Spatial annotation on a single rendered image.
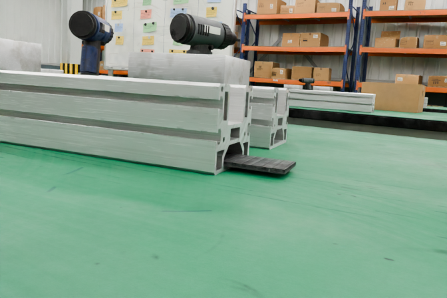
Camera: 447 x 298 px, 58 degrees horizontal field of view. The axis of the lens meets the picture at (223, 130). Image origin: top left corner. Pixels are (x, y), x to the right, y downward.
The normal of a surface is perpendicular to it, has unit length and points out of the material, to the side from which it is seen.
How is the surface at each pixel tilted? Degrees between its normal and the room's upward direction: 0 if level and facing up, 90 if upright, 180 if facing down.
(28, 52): 90
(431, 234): 0
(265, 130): 90
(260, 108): 90
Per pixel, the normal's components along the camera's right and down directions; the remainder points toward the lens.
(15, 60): 0.93, 0.10
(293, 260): 0.06, -0.99
